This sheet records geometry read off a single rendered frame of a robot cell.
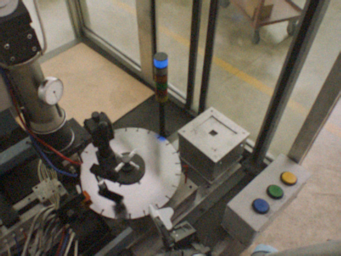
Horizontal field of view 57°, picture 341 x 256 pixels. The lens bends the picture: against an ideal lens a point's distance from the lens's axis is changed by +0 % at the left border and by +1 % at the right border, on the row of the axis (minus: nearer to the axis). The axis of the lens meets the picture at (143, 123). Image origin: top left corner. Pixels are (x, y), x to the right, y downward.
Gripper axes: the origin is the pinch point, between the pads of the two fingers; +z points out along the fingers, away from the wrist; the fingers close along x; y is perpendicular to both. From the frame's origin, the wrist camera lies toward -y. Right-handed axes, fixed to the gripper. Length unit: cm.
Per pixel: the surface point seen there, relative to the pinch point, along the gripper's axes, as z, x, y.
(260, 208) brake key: -10.3, -3.6, 29.5
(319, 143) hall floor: 73, -56, 144
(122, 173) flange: 9.9, 15.0, -1.9
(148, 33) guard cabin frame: 49, 50, 34
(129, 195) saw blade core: 4.4, 10.2, -3.1
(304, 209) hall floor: 47, -73, 99
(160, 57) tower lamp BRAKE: 17, 43, 23
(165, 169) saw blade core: 6.7, 11.8, 10.7
